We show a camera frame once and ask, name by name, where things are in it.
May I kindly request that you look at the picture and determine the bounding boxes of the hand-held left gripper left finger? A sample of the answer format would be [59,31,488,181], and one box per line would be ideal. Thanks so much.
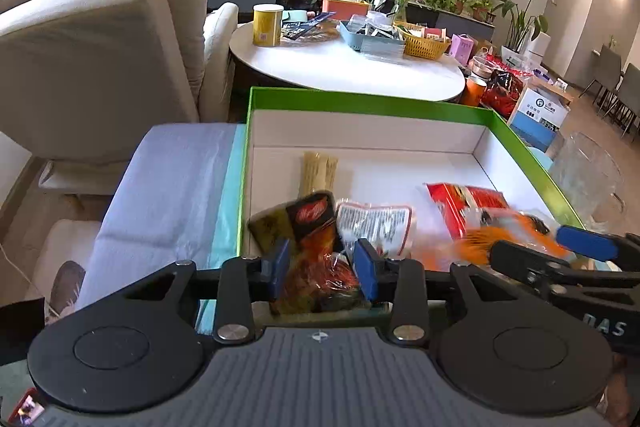
[122,237,292,344]

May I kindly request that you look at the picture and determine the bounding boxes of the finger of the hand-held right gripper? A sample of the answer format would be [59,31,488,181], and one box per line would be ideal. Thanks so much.
[489,239,576,289]
[556,225,640,266]

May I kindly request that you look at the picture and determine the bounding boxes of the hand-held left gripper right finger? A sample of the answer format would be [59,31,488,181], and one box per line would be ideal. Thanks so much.
[354,238,508,344]

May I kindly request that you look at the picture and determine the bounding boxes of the orange snack packet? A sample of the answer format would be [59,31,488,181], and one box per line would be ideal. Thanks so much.
[415,211,569,273]

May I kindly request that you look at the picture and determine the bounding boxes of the dark green and red packet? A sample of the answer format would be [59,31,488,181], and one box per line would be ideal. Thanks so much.
[248,190,364,314]

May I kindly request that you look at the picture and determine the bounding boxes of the red instant noodle packet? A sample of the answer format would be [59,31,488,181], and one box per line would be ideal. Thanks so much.
[425,182,512,241]

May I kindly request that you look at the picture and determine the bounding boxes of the gold stick sachet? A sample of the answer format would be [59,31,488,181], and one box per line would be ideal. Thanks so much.
[299,151,340,199]

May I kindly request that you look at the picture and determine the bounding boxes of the green cardboard box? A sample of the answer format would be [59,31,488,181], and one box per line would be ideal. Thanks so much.
[236,87,589,314]

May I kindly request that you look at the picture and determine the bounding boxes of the white sausage packet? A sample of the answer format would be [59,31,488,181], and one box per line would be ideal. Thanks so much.
[335,201,417,258]

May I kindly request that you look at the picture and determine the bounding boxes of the blue and white carton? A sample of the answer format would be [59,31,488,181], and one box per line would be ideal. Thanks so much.
[507,85,574,153]

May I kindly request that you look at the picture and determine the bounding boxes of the pale blue cloth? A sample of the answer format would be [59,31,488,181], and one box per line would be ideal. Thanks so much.
[74,122,249,309]

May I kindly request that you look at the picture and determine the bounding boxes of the grey dining chair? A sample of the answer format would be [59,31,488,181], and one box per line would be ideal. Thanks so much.
[612,62,640,138]
[581,44,624,108]

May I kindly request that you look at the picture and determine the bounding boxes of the red snack bags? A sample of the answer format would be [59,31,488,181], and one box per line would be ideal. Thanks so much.
[480,67,532,119]

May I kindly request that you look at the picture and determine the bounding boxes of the orange cup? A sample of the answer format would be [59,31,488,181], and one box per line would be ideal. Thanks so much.
[460,75,490,108]

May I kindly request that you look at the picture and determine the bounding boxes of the white air purifier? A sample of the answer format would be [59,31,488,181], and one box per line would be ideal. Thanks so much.
[519,34,551,68]

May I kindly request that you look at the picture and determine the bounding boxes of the white round table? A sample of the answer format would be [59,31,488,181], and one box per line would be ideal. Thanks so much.
[228,20,466,103]

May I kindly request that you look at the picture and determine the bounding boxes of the blue-grey plastic tray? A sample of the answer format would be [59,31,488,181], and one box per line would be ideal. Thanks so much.
[339,19,407,54]

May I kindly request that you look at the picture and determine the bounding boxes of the yellow woven basket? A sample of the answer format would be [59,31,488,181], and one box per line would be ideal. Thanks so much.
[397,31,452,60]

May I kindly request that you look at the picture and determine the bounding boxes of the tall leafy plant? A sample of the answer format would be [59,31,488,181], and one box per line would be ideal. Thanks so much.
[492,0,551,53]

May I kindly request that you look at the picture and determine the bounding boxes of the yellow canister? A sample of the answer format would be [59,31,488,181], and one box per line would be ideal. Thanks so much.
[252,3,285,48]

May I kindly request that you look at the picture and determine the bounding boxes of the orange box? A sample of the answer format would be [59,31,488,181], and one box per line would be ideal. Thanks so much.
[322,0,372,22]

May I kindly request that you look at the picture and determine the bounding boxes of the beige sofa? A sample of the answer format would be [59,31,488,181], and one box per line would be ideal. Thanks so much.
[0,0,240,168]

